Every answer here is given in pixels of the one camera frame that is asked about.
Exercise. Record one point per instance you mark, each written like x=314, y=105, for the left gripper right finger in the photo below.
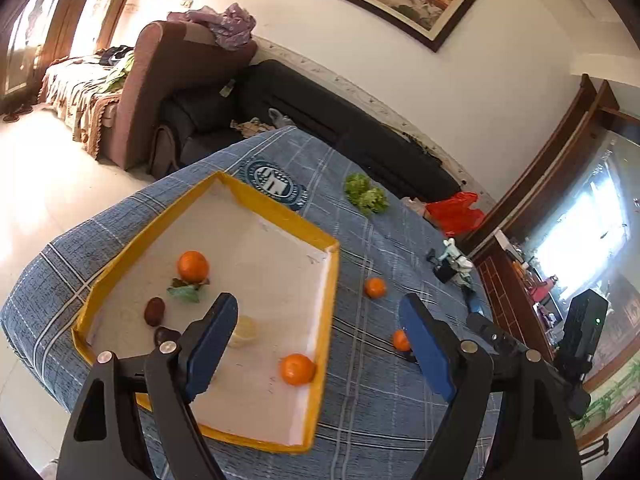
x=460, y=371

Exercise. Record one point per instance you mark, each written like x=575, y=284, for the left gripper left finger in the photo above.
x=175, y=378

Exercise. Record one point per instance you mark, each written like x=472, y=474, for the dark purple plum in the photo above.
x=163, y=334

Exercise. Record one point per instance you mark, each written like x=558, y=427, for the dark red date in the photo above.
x=154, y=311

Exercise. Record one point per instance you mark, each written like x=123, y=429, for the pale sugarcane chunk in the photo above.
x=244, y=333

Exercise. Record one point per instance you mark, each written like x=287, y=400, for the tangerine with green leaf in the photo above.
x=193, y=274

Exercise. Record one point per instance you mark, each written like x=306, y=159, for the small tangerine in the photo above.
x=375, y=288

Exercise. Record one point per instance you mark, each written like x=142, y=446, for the large orange tangerine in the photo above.
x=297, y=369

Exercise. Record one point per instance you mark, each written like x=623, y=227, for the black smartphone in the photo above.
x=472, y=301

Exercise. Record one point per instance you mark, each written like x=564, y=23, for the blue plaid tablecloth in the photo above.
x=378, y=416

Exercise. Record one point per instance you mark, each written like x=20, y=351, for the black pen holder box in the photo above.
x=443, y=270

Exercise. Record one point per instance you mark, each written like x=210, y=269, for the small black clip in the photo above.
x=431, y=256

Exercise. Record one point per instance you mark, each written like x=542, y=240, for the yellow cardboard tray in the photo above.
x=251, y=285

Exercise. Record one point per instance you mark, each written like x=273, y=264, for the red plastic bag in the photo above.
x=456, y=215

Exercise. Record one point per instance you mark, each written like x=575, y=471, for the green lettuce bunch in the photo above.
x=366, y=197

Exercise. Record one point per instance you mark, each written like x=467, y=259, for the patterned covered couch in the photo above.
x=84, y=92

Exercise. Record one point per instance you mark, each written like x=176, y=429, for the brown armchair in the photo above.
x=168, y=56

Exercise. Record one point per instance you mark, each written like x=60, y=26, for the purple cloth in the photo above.
x=232, y=28

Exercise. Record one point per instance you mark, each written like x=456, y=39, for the wooden glass door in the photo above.
x=41, y=32

